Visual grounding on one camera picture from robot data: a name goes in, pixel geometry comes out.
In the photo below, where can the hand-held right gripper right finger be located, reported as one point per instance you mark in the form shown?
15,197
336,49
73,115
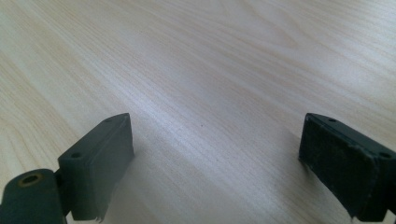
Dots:
339,168

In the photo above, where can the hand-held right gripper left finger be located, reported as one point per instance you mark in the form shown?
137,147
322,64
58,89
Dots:
93,168

